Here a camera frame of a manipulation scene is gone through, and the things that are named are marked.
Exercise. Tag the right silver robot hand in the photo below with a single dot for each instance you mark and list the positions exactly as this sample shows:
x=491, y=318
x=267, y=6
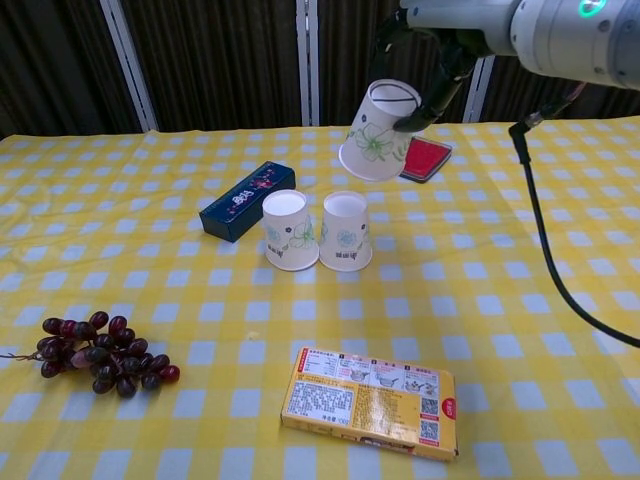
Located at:
x=460, y=20

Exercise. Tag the white paper cup black line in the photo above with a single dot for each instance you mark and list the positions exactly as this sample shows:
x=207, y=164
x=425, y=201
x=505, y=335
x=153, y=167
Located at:
x=372, y=142

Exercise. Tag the white paper cup green flower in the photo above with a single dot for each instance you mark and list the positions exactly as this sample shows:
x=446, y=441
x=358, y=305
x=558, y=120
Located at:
x=290, y=235

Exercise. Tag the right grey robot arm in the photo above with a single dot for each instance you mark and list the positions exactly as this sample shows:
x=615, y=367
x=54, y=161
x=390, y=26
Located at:
x=575, y=35

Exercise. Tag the red ink pad case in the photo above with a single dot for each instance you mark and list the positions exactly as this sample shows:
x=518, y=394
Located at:
x=430, y=157

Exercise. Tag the yellow white checkered tablecloth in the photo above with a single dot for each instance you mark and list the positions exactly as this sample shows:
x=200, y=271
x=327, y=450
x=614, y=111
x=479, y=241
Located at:
x=450, y=250

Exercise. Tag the white paper cup blue flower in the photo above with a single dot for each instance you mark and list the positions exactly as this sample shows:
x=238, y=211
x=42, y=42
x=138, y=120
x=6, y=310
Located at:
x=345, y=235

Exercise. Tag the dark blue printed box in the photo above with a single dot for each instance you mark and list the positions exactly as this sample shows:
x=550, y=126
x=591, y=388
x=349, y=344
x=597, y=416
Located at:
x=232, y=205

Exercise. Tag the yellow printed food box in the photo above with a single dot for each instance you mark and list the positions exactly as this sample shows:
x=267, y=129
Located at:
x=370, y=400

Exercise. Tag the dark red grape bunch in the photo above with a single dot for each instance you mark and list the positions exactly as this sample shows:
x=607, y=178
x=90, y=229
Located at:
x=107, y=355

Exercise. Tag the white metal partition post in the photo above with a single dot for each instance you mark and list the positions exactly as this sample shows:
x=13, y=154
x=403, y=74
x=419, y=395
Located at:
x=480, y=90
x=307, y=60
x=129, y=65

